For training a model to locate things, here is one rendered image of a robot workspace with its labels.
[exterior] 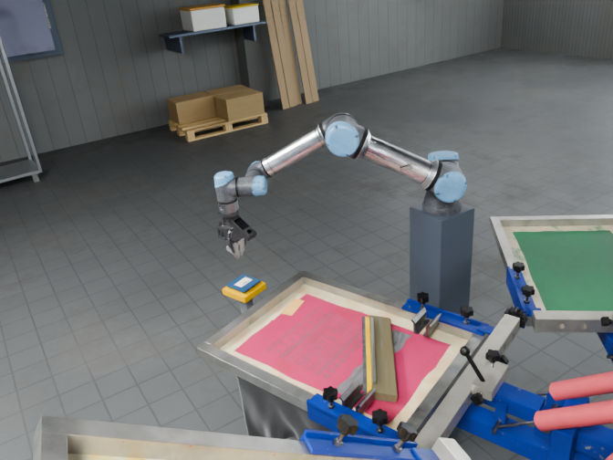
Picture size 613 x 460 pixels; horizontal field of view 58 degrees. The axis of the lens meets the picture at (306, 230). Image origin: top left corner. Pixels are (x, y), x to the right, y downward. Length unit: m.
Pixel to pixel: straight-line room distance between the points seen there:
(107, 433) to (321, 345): 1.09
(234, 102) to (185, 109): 0.71
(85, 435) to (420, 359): 1.18
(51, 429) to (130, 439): 0.12
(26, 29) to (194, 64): 2.34
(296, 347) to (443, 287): 0.71
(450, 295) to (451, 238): 0.26
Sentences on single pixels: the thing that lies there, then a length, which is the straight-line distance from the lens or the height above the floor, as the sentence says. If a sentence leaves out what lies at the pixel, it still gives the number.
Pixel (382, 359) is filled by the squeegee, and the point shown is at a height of 0.99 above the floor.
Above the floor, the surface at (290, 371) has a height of 0.95.
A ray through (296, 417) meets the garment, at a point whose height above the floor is 0.80.
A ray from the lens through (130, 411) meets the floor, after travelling 3.34.
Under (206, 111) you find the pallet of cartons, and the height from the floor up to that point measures 0.24.
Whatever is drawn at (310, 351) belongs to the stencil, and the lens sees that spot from 1.92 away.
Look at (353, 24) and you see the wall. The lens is 10.22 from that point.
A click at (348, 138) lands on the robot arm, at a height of 1.57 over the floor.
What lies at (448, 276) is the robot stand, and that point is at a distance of 2.33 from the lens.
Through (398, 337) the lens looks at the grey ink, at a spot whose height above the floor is 0.96.
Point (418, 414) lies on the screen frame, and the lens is 1.65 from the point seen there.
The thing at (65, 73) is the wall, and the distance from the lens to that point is 8.33.
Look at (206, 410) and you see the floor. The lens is 3.20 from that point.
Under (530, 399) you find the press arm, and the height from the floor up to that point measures 1.04.
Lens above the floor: 2.16
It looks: 27 degrees down
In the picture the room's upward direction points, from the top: 5 degrees counter-clockwise
